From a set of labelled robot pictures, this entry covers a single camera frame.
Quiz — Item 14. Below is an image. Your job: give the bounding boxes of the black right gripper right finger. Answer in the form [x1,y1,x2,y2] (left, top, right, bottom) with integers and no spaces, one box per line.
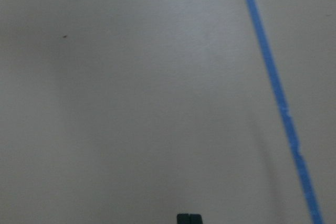
[190,214,203,224]

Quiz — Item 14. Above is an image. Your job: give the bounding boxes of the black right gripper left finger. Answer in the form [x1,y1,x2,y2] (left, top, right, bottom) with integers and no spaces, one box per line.
[176,214,190,224]

